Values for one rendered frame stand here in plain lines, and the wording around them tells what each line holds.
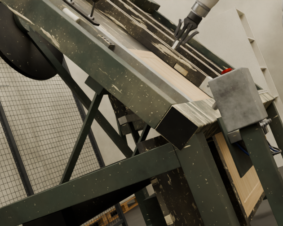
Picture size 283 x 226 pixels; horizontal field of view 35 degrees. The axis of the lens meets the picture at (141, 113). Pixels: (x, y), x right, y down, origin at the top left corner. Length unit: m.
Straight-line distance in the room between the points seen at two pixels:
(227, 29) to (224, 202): 4.48
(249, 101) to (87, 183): 0.66
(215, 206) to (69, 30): 0.80
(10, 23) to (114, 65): 1.45
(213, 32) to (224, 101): 4.47
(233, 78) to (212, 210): 0.44
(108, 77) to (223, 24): 4.37
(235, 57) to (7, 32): 3.56
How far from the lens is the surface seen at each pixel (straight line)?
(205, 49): 3.66
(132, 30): 2.43
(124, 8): 2.80
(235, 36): 5.83
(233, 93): 1.44
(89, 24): 1.92
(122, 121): 2.57
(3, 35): 2.82
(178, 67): 2.33
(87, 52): 1.63
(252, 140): 1.47
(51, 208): 1.78
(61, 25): 1.69
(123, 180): 1.60
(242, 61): 5.79
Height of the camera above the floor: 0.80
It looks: 5 degrees up
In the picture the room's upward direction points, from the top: 21 degrees counter-clockwise
